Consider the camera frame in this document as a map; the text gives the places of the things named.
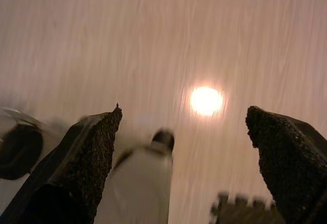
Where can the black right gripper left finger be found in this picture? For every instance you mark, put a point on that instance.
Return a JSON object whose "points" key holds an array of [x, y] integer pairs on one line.
{"points": [[76, 173]]}

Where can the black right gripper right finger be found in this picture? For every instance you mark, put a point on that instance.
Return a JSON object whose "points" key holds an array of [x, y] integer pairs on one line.
{"points": [[288, 162]]}

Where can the black serrated robot foot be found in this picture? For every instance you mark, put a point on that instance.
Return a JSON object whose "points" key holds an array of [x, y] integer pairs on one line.
{"points": [[245, 213]]}

